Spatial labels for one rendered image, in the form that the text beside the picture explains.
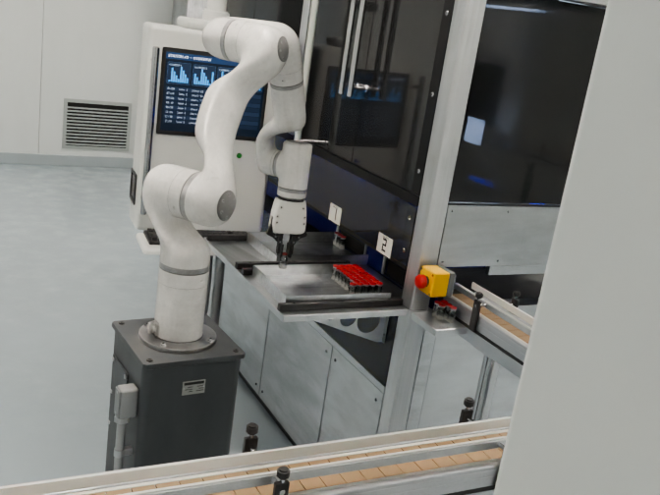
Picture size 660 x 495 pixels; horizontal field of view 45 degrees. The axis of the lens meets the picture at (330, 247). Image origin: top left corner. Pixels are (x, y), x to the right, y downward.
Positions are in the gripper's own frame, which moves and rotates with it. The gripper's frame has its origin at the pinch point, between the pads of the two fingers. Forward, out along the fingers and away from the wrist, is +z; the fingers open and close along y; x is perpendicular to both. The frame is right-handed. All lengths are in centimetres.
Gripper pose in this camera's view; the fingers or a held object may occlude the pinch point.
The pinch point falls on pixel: (284, 249)
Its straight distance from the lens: 230.6
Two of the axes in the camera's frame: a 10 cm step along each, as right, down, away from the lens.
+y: -9.2, -0.3, -3.9
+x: 3.7, 2.6, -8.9
